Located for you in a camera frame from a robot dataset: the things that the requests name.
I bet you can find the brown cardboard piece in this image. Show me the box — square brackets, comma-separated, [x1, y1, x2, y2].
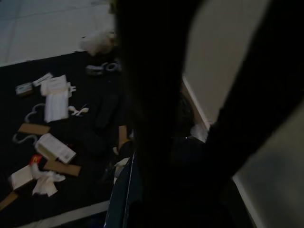
[18, 123, 51, 136]
[0, 190, 19, 211]
[43, 160, 82, 177]

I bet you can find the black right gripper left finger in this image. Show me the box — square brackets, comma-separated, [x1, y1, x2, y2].
[104, 152, 143, 228]

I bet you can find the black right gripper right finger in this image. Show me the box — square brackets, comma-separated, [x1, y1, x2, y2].
[187, 135, 256, 228]

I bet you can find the blue long-handled dustpan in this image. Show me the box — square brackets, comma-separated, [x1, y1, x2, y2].
[113, 0, 205, 190]

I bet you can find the clear plastic wrapper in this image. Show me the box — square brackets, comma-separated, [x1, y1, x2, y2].
[190, 123, 210, 143]

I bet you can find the black floor mat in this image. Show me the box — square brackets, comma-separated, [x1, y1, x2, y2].
[0, 49, 133, 228]

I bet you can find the long white labelled box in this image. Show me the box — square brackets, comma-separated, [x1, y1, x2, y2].
[35, 133, 77, 165]

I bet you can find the white skirting board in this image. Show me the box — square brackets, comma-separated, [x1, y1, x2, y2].
[181, 77, 211, 131]

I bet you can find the crumpled white tissue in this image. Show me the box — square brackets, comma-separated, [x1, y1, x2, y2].
[30, 165, 66, 198]
[113, 157, 130, 185]

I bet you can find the red yellow packet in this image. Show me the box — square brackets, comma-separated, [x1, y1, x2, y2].
[28, 153, 45, 167]

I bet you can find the white sticks package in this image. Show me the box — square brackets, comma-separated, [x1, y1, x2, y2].
[44, 91, 70, 124]

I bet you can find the white plastic bag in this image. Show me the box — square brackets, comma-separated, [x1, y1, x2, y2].
[79, 29, 119, 57]

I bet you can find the white slim box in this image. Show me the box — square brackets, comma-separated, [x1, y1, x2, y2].
[32, 73, 54, 87]

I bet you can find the small silver topped box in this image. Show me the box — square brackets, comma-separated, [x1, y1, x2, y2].
[15, 82, 34, 98]

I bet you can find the white plastic clothes peg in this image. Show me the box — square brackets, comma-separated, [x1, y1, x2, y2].
[68, 104, 90, 117]
[67, 82, 77, 98]

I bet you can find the white rectangular box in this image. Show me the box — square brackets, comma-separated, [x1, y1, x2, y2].
[8, 164, 36, 191]

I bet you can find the tan wooden piece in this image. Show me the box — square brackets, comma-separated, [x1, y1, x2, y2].
[117, 124, 130, 148]

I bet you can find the white tape roll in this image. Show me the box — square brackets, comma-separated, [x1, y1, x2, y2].
[104, 60, 122, 73]

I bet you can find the grey tape roll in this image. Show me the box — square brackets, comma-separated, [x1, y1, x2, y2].
[85, 63, 105, 76]

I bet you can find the white flat box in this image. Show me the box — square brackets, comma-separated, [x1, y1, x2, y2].
[40, 74, 69, 97]

